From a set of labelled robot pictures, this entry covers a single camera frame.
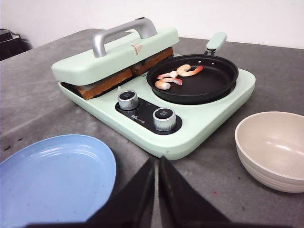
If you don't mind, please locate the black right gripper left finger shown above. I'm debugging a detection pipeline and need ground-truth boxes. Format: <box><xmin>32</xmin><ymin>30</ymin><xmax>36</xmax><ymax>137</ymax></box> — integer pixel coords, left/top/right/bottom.
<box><xmin>26</xmin><ymin>158</ymin><xmax>155</xmax><ymax>228</ymax></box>

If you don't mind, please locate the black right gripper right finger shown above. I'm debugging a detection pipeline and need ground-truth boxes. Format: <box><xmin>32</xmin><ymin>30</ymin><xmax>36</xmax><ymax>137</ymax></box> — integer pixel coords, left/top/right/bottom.
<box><xmin>159</xmin><ymin>156</ymin><xmax>232</xmax><ymax>228</ymax></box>

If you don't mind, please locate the beige ribbed bowl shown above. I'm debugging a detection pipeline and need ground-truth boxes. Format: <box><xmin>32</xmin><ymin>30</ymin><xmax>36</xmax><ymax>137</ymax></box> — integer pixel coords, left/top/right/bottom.
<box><xmin>235</xmin><ymin>111</ymin><xmax>304</xmax><ymax>193</ymax></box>

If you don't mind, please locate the orange white shrimp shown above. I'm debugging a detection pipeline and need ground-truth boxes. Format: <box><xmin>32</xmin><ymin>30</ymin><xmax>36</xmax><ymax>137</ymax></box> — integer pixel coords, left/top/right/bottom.
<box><xmin>154</xmin><ymin>78</ymin><xmax>182</xmax><ymax>90</ymax></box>
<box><xmin>176</xmin><ymin>64</ymin><xmax>203</xmax><ymax>77</ymax></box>
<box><xmin>157</xmin><ymin>71</ymin><xmax>178</xmax><ymax>79</ymax></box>

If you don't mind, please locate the bread slice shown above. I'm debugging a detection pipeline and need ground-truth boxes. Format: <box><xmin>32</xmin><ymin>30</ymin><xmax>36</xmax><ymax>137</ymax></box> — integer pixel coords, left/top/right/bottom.
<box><xmin>74</xmin><ymin>68</ymin><xmax>132</xmax><ymax>100</ymax></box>
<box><xmin>131</xmin><ymin>47</ymin><xmax>173</xmax><ymax>76</ymax></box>

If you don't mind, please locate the breakfast maker hinged lid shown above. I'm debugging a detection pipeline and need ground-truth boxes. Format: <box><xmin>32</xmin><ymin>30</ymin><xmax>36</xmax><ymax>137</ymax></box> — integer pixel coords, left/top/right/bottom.
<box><xmin>51</xmin><ymin>28</ymin><xmax>179</xmax><ymax>86</ymax></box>

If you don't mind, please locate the silver lid handle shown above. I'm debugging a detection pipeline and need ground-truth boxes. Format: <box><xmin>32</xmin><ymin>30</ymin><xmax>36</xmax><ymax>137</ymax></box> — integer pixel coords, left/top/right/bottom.
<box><xmin>92</xmin><ymin>18</ymin><xmax>158</xmax><ymax>58</ymax></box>

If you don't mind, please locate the mint green breakfast maker base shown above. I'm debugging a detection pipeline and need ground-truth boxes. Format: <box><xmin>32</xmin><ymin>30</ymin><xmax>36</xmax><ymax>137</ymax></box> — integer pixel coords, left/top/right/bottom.
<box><xmin>58</xmin><ymin>68</ymin><xmax>256</xmax><ymax>160</ymax></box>

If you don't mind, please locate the blue round plate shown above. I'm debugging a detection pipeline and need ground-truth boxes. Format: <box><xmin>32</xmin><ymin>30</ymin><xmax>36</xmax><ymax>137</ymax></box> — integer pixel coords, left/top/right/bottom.
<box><xmin>0</xmin><ymin>134</ymin><xmax>116</xmax><ymax>228</ymax></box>

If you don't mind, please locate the right silver control knob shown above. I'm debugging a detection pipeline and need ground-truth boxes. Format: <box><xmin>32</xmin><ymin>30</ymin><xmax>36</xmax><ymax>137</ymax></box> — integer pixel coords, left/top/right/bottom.
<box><xmin>152</xmin><ymin>108</ymin><xmax>177</xmax><ymax>131</ymax></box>

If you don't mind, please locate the silver control knob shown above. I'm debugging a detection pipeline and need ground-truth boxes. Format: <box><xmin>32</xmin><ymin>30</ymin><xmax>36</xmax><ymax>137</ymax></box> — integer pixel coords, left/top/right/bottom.
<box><xmin>152</xmin><ymin>108</ymin><xmax>177</xmax><ymax>131</ymax></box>
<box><xmin>118</xmin><ymin>90</ymin><xmax>139</xmax><ymax>111</ymax></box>

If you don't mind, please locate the left silver control knob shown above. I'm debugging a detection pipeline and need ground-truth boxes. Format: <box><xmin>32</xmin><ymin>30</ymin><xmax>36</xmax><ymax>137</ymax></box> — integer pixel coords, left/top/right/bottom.
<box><xmin>118</xmin><ymin>90</ymin><xmax>139</xmax><ymax>111</ymax></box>

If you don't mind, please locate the black round frying pan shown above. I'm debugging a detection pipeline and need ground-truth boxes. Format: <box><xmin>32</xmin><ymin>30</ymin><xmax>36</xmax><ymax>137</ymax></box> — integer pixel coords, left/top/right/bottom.
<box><xmin>146</xmin><ymin>32</ymin><xmax>238</xmax><ymax>105</ymax></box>

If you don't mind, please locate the dark object at table edge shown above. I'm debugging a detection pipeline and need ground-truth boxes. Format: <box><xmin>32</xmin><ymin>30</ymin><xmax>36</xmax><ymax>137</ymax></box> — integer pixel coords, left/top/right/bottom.
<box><xmin>0</xmin><ymin>28</ymin><xmax>32</xmax><ymax>61</ymax></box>

